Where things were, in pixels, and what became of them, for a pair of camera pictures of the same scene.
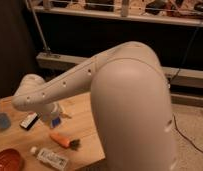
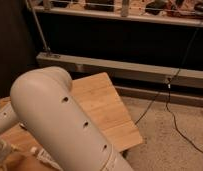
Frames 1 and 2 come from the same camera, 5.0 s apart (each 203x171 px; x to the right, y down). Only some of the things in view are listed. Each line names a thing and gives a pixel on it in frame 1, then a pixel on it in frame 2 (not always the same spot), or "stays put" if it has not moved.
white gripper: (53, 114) → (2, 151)
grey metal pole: (46, 47) stays put
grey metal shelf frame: (184, 77) stays put
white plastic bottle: (50, 158) stays put
